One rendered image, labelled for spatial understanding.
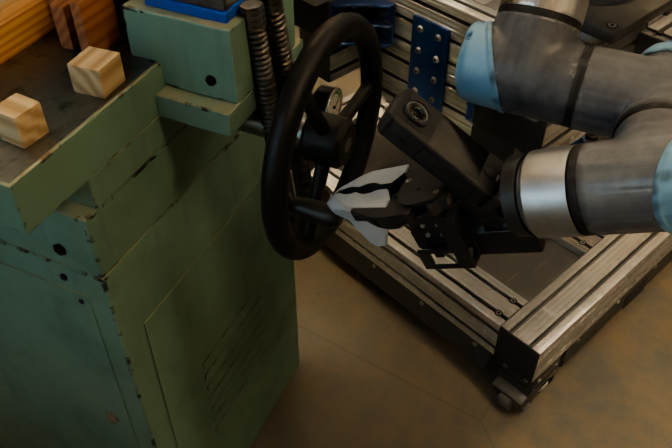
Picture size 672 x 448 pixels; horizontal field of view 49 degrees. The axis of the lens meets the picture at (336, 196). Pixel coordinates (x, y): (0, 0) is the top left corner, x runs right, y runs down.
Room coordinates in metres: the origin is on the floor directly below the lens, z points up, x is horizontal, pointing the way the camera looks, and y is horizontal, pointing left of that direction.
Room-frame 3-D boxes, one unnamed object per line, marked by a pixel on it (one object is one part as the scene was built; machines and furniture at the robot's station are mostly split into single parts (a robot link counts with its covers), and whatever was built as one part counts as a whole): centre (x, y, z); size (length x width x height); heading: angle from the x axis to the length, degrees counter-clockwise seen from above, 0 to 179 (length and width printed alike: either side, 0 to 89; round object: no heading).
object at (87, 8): (0.82, 0.22, 0.93); 0.25 x 0.01 x 0.07; 156
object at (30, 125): (0.57, 0.30, 0.92); 0.03 x 0.03 x 0.04; 60
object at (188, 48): (0.75, 0.14, 0.91); 0.15 x 0.14 x 0.09; 156
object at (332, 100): (0.97, 0.02, 0.65); 0.06 x 0.04 x 0.08; 156
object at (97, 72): (0.65, 0.25, 0.92); 0.04 x 0.04 x 0.03; 69
